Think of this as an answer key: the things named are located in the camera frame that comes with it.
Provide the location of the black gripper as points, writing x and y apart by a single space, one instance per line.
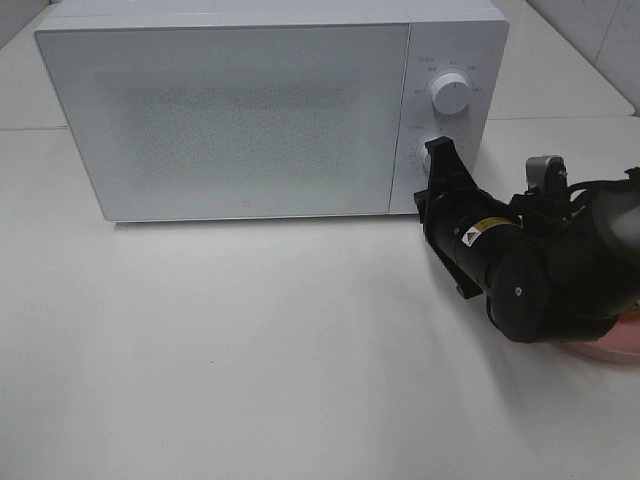
466 227

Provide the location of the white timer knob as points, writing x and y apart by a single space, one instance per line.
424 157

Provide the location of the pink round plate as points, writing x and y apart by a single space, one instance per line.
619 346

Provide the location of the white microwave door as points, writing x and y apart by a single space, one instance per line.
188 124

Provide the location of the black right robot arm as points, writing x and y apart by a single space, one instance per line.
553 266

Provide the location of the white upper power knob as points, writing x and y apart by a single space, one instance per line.
450 93

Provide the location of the white microwave oven body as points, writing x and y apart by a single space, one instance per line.
468 37

